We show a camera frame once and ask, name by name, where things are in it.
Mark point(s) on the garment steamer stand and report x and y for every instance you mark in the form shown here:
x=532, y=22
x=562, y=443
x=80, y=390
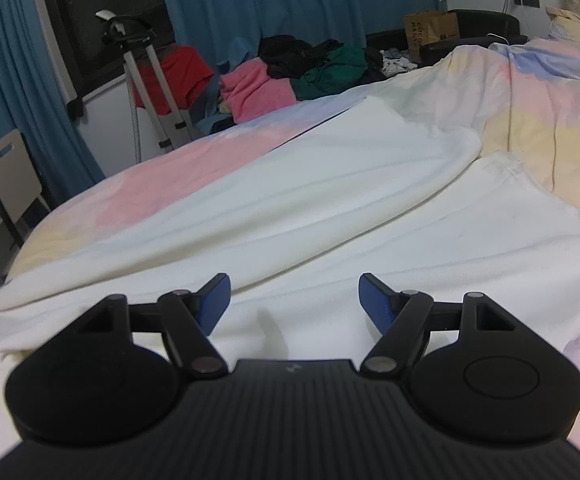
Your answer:
x=137, y=75

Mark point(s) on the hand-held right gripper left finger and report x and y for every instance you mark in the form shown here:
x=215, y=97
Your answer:
x=215, y=300

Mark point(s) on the pastel pillow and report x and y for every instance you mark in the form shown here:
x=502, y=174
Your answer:
x=579, y=22

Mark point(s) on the pastel bed blanket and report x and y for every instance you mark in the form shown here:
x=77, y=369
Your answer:
x=544, y=110

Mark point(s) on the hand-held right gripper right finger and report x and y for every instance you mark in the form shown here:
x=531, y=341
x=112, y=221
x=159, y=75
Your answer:
x=374, y=300

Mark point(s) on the black curtain holder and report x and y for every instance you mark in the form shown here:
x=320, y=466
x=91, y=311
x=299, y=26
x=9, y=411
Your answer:
x=75, y=109

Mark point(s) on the pink cloth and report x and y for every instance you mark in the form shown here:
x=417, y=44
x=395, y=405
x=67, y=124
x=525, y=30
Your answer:
x=260, y=90

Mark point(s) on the red cloth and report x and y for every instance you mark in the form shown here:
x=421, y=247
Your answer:
x=180, y=75

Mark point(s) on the green cloth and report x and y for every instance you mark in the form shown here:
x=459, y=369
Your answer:
x=335, y=72

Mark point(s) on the brown paper bag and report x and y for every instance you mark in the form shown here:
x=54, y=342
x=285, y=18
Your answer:
x=429, y=35

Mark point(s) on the black sofa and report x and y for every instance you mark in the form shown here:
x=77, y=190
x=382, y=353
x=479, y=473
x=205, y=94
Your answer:
x=489, y=22

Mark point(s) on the patterned grey cloth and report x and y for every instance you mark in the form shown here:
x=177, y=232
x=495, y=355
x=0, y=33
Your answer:
x=399, y=61

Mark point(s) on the white pants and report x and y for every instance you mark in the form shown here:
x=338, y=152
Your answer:
x=345, y=210

